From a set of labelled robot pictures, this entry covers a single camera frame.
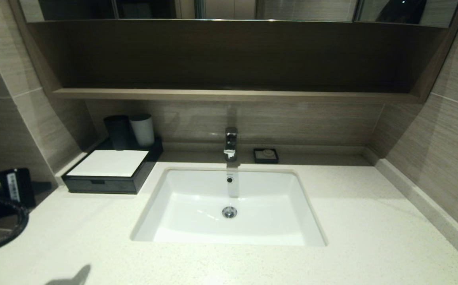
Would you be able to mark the black soap dish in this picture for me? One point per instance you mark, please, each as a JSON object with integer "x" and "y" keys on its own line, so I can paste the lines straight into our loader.
{"x": 257, "y": 160}

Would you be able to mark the mirror cabinet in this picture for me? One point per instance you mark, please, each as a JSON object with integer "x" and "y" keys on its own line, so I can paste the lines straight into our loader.
{"x": 304, "y": 10}

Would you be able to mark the chrome faucet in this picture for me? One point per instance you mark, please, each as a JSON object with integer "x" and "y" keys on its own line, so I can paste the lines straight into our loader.
{"x": 231, "y": 142}

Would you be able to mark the white sink basin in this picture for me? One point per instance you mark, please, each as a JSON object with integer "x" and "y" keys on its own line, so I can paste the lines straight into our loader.
{"x": 252, "y": 213}

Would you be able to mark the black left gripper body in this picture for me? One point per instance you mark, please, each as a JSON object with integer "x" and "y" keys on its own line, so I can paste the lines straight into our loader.
{"x": 15, "y": 188}

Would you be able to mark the chrome sink drain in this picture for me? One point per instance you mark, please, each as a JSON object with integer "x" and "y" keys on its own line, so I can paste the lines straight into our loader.
{"x": 229, "y": 212}

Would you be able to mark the brown wooden wall shelf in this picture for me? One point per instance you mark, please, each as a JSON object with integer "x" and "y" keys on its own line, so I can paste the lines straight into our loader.
{"x": 233, "y": 95}

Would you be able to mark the beige soap bar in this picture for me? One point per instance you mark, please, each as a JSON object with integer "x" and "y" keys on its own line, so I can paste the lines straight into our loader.
{"x": 268, "y": 152}

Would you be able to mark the black cup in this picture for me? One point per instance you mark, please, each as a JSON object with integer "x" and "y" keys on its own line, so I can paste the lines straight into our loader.
{"x": 116, "y": 132}

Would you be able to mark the black drawer box white top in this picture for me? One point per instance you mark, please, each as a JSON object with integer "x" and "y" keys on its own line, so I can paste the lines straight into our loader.
{"x": 112, "y": 163}

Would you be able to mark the grey white cup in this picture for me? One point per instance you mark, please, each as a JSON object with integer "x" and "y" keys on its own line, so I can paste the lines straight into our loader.
{"x": 144, "y": 132}

